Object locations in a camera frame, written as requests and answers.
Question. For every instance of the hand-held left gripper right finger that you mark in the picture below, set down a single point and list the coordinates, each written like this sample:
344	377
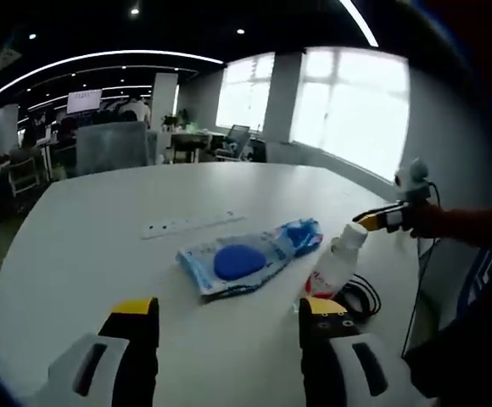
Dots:
320	360

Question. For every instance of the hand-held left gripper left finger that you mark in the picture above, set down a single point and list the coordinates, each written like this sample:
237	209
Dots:
138	356

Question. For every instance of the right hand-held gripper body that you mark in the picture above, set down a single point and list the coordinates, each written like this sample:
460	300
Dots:
413	182

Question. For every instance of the clear water bottle red label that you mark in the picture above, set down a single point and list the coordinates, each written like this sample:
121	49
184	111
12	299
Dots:
337	265

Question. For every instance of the light blue wet wipes pack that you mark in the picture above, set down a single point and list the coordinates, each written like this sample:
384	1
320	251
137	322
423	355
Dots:
237	263

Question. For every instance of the white table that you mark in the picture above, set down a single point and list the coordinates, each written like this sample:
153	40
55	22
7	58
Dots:
102	275

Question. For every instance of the large bright window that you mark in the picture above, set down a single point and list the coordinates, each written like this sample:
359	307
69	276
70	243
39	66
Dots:
356	114

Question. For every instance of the white built-in power strip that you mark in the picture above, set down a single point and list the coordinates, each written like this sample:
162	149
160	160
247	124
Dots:
186	224

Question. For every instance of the person's dark blue clothing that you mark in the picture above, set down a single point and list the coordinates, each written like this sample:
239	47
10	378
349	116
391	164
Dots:
475	322

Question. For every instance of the black office chair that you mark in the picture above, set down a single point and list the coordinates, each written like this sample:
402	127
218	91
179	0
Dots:
235	142

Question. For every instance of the straight ceiling light strip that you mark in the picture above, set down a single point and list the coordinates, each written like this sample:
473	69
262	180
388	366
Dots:
362	21

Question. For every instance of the window with blinds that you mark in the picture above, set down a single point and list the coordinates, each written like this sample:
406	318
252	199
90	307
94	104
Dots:
242	97

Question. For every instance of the wooden desk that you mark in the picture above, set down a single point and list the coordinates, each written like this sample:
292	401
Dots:
195	144

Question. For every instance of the grey desk partition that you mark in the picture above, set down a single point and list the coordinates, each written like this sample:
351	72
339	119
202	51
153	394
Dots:
110	148

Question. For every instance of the white chair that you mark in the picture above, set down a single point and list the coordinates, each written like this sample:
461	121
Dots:
25	176

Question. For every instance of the green potted plant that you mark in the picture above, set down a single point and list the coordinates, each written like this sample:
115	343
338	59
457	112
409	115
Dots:
174	119

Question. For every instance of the curved ceiling light strip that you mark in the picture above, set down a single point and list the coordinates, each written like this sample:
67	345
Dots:
114	54

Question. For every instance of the wall screen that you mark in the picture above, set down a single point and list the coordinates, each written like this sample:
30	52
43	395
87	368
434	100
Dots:
84	101

